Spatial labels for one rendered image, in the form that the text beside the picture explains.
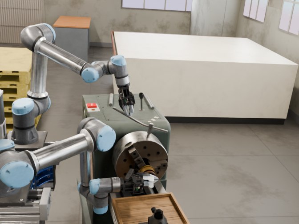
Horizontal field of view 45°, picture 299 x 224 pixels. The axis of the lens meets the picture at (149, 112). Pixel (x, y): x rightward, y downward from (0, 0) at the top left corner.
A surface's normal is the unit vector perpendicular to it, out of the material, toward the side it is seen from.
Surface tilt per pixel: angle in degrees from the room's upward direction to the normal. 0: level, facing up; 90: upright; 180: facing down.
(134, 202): 0
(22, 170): 91
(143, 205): 0
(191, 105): 90
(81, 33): 90
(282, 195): 0
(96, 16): 90
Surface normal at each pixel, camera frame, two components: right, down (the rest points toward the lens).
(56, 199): 0.07, -0.93
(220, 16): 0.12, 0.38
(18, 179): 0.54, 0.36
